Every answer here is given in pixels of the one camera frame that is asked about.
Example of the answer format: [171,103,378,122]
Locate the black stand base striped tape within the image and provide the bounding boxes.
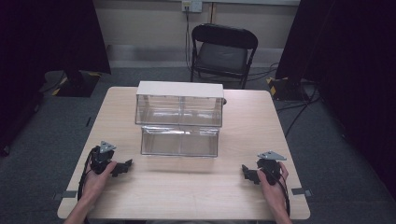
[38,69,103,98]
[265,76,314,103]

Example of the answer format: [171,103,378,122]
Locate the clear cabinet with white top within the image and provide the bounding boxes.
[134,80,225,128]

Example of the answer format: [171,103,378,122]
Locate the white wall socket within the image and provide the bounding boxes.
[181,0,204,14]

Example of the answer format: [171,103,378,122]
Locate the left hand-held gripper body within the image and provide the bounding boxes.
[90,140,117,175]

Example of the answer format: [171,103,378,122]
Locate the black curtain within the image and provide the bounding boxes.
[0,0,112,157]
[275,0,396,202]

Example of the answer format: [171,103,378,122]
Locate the hand-held gripper cable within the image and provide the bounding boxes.
[76,146,100,202]
[270,169,292,218]

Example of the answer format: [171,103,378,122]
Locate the clear acrylic drawer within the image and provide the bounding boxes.
[140,124,220,159]

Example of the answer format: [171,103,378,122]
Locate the black folding chair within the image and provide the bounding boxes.
[190,22,260,91]

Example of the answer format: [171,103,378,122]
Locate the grey tape strip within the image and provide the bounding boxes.
[290,187,314,198]
[51,189,78,202]

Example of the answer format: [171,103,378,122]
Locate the person's right hand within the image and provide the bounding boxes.
[257,161,290,214]

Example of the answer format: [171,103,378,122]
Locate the left hand-held gripper cable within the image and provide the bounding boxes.
[76,146,100,202]

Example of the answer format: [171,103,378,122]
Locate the black floor cables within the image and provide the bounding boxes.
[247,62,321,138]

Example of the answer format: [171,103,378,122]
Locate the person's left hand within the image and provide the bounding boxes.
[81,161,118,203]

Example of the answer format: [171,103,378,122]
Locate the black wall socket cable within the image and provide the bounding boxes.
[184,5,193,73]

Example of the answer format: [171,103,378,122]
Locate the right hand-held gripper cable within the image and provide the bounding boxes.
[270,169,292,218]

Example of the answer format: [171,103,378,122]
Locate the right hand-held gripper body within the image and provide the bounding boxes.
[256,150,288,187]

